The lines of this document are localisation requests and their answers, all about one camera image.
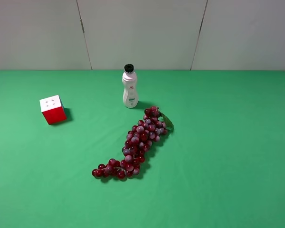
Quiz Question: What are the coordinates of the red white blue puzzle cube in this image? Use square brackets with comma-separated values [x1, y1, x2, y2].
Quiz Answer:
[39, 95, 67, 125]

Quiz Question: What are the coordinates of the bunch of red grapes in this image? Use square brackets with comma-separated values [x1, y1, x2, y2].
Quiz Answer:
[91, 106, 174, 180]

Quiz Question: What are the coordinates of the white bottle with black cap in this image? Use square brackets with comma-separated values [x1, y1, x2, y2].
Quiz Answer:
[122, 64, 138, 108]

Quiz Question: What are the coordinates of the green table cloth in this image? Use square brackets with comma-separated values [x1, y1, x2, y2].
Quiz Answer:
[0, 71, 285, 228]

